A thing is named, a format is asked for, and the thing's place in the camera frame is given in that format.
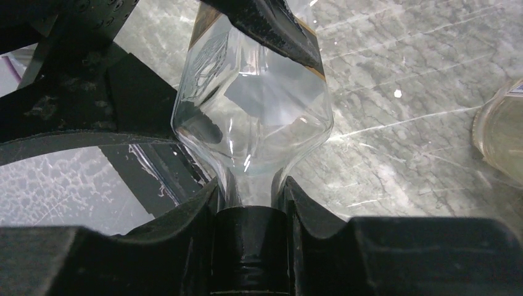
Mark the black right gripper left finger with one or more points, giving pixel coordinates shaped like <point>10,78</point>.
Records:
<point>169,255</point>

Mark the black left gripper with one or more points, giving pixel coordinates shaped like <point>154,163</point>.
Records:
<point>119,104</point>

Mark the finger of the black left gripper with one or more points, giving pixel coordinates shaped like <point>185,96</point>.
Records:
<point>273,25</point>

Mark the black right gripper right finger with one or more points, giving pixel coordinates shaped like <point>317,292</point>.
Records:
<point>385,255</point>

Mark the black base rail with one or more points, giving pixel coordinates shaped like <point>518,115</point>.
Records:
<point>160,176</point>

